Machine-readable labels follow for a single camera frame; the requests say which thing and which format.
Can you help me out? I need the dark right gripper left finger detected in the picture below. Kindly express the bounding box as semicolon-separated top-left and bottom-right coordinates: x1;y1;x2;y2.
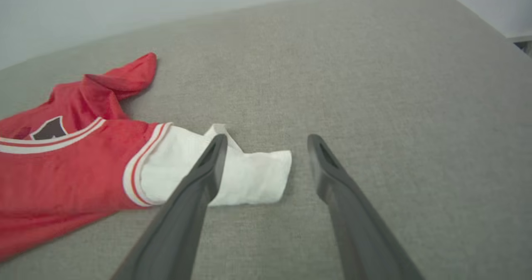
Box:
110;134;229;280

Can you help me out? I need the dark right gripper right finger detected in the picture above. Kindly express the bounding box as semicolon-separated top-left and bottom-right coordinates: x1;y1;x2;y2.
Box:
307;134;425;280

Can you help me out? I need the red and white jersey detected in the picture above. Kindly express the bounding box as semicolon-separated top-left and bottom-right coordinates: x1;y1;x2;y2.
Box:
0;52;292;264

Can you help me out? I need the grey fabric sofa cushion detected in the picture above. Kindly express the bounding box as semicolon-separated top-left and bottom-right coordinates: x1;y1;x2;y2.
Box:
0;0;532;280

